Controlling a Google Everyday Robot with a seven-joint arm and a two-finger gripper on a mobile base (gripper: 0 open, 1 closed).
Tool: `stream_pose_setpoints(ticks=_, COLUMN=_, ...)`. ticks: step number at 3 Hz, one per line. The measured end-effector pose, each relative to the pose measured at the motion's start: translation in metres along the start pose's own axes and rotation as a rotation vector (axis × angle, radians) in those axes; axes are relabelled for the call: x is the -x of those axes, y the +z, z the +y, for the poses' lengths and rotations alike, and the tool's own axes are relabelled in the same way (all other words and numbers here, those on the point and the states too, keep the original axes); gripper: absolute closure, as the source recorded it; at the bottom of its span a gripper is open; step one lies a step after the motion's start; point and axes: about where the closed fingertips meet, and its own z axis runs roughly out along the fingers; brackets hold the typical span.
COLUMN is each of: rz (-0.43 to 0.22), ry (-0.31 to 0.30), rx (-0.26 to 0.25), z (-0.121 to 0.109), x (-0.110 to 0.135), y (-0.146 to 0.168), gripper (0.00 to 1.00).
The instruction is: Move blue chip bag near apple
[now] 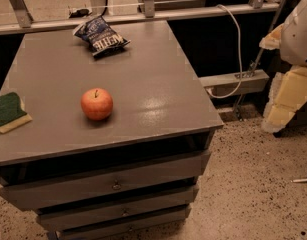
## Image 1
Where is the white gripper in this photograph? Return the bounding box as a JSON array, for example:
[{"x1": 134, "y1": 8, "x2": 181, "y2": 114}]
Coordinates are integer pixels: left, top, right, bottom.
[{"x1": 259, "y1": 0, "x2": 307, "y2": 133}]

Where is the blue chip bag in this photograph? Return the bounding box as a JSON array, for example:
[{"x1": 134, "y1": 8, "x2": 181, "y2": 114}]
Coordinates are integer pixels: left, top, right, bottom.
[{"x1": 72, "y1": 16, "x2": 130, "y2": 57}]

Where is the red apple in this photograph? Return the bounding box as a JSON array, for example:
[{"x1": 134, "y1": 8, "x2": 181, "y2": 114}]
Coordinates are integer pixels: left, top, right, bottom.
[{"x1": 80, "y1": 88, "x2": 113, "y2": 121}]

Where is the grey metal beam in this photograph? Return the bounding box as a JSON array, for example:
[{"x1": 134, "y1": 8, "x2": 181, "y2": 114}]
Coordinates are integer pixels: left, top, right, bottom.
[{"x1": 200, "y1": 70, "x2": 269, "y2": 97}]

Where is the white stick on floor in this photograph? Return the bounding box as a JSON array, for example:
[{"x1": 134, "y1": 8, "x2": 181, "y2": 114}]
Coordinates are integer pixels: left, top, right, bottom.
[{"x1": 291, "y1": 178, "x2": 307, "y2": 183}]

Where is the grey drawer cabinet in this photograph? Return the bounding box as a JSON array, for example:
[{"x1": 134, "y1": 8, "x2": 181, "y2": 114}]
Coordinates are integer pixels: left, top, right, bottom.
[{"x1": 0, "y1": 19, "x2": 225, "y2": 240}]

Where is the bottom drawer with knob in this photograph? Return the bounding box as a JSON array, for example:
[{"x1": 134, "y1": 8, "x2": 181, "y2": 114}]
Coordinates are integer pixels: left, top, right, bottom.
[{"x1": 59, "y1": 205, "x2": 191, "y2": 240}]

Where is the drawer with knob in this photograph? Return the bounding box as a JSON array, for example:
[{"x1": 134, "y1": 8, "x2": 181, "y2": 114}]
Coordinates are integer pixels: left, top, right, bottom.
[
  {"x1": 37, "y1": 180, "x2": 198, "y2": 231},
  {"x1": 0, "y1": 151, "x2": 210, "y2": 210},
  {"x1": 59, "y1": 205, "x2": 191, "y2": 240}
]

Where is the green yellow sponge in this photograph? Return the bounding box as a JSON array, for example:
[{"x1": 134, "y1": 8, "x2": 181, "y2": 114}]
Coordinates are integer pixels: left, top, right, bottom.
[{"x1": 0, "y1": 92, "x2": 32, "y2": 134}]

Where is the middle drawer with knob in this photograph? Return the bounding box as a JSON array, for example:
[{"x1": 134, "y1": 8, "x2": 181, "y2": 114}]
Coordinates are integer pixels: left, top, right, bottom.
[{"x1": 37, "y1": 180, "x2": 198, "y2": 231}]

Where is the top drawer with knob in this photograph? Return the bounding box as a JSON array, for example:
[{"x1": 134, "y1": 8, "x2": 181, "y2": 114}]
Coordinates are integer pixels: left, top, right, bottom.
[{"x1": 0, "y1": 151, "x2": 210, "y2": 210}]

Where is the white cable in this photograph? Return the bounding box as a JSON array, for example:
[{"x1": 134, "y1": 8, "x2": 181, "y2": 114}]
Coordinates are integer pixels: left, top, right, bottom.
[{"x1": 206, "y1": 3, "x2": 244, "y2": 100}]

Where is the black clip on rail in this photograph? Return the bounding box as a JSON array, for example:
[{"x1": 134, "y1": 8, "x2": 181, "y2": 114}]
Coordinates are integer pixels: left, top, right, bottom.
[{"x1": 69, "y1": 8, "x2": 91, "y2": 18}]

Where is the metal rail frame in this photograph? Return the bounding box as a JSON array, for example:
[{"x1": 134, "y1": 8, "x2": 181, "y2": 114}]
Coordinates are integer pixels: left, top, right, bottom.
[{"x1": 0, "y1": 0, "x2": 286, "y2": 35}]

